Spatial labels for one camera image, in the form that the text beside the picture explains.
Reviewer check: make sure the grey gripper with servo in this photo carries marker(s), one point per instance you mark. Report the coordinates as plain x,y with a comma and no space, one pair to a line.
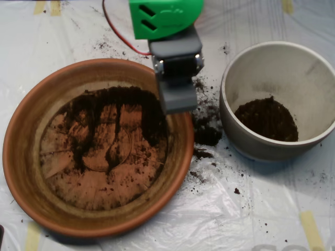
175,65

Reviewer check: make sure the dark soil heap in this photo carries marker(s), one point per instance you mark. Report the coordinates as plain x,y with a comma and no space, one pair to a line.
151,115

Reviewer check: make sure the dark soil layer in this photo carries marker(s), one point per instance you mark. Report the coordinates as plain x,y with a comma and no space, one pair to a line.
267,123

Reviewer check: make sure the spilled soil patch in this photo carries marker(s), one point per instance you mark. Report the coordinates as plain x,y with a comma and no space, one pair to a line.
206,136

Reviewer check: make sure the white ceramic pot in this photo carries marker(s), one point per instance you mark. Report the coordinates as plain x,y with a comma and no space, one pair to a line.
261,151

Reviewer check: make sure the small dark maroon crumb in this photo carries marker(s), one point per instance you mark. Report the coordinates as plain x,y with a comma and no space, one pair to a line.
236,191

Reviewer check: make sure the terracotta plant saucer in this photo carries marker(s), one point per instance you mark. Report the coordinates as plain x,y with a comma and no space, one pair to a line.
26,170

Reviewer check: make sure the clear plastic cover sheet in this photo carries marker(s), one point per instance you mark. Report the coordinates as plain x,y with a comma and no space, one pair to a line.
274,204

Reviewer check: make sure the beige masking tape strip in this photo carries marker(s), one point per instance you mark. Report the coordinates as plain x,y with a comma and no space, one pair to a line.
287,6
55,8
32,238
311,230
39,6

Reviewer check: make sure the dark object at edge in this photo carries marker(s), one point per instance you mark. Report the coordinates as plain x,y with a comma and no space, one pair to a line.
1,235

